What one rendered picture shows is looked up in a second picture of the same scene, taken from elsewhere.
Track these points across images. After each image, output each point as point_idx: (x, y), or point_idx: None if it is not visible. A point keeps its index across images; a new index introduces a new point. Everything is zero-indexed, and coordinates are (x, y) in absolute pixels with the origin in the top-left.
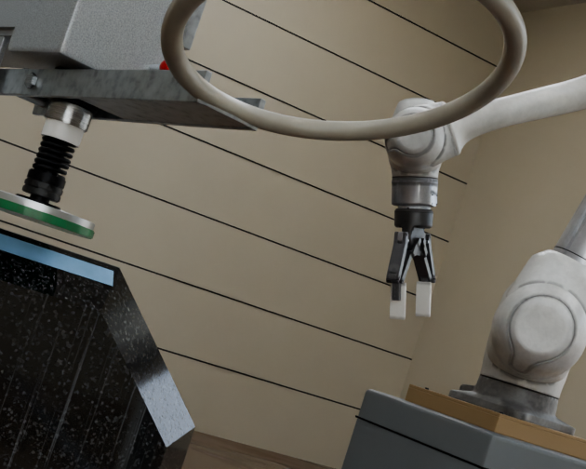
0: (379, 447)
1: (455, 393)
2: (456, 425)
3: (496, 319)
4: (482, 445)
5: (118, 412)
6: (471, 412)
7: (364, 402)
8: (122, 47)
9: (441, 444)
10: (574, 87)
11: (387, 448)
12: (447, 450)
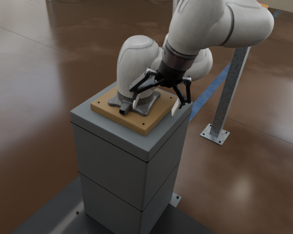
0: (160, 152)
1: (148, 112)
2: (184, 113)
3: (203, 72)
4: (191, 107)
5: None
6: (170, 107)
7: (149, 155)
8: None
9: (181, 122)
10: None
11: (163, 148)
12: (183, 121)
